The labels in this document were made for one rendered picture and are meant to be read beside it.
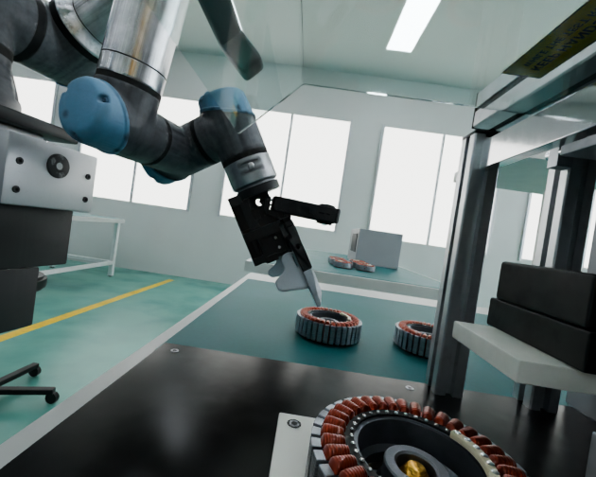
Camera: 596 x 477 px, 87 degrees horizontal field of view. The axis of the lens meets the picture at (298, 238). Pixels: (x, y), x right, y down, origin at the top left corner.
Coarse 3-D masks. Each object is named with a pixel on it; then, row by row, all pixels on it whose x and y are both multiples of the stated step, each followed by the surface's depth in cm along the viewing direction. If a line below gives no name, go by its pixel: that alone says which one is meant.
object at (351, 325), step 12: (300, 312) 54; (312, 312) 56; (324, 312) 57; (336, 312) 57; (300, 324) 52; (312, 324) 50; (324, 324) 50; (336, 324) 50; (348, 324) 50; (360, 324) 53; (312, 336) 50; (324, 336) 49; (336, 336) 49; (348, 336) 50
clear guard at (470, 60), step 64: (192, 0) 14; (256, 0) 17; (320, 0) 19; (384, 0) 18; (448, 0) 18; (512, 0) 17; (576, 0) 16; (192, 64) 18; (256, 64) 22; (320, 64) 26; (384, 64) 25; (448, 64) 24; (512, 64) 23; (576, 64) 22
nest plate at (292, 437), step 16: (288, 416) 24; (304, 416) 24; (288, 432) 22; (304, 432) 22; (288, 448) 20; (304, 448) 20; (272, 464) 19; (288, 464) 19; (304, 464) 19; (368, 464) 20
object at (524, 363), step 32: (512, 288) 18; (544, 288) 15; (576, 288) 14; (512, 320) 17; (544, 320) 15; (576, 320) 13; (480, 352) 16; (512, 352) 14; (544, 352) 15; (576, 352) 13; (544, 384) 13; (576, 384) 13
